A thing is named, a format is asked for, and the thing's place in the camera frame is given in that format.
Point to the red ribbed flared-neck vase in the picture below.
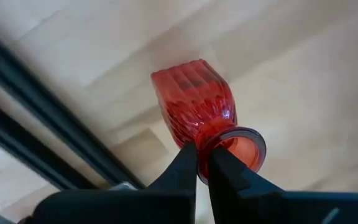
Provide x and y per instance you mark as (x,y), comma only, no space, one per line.
(194,99)

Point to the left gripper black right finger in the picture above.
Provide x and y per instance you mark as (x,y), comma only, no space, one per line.
(244,202)

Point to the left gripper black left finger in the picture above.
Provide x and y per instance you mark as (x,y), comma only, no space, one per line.
(166,205)

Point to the black aluminium table frame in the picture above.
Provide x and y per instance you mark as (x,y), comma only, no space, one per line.
(42,101)

